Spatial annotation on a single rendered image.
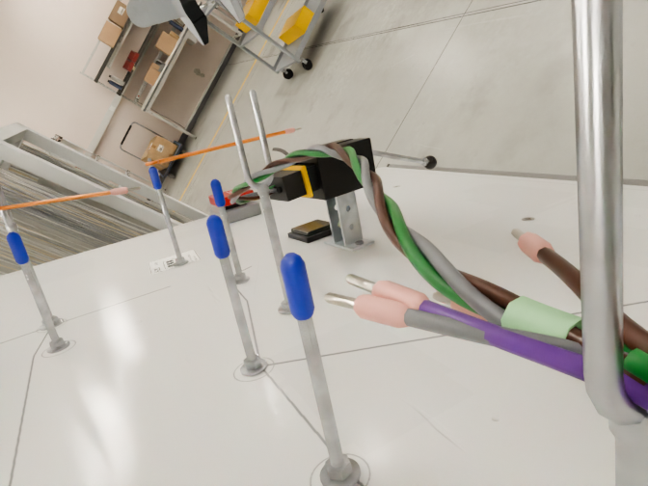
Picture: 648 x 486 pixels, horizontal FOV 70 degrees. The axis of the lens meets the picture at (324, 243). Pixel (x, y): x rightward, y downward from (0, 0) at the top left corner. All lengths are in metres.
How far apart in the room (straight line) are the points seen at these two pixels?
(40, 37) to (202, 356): 8.39
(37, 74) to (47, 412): 8.36
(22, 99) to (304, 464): 8.52
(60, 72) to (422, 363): 8.43
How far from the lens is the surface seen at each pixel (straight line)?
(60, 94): 8.58
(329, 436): 0.17
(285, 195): 0.37
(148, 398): 0.27
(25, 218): 1.13
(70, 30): 8.59
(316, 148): 0.23
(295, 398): 0.23
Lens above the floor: 1.27
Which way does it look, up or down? 29 degrees down
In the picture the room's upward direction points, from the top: 62 degrees counter-clockwise
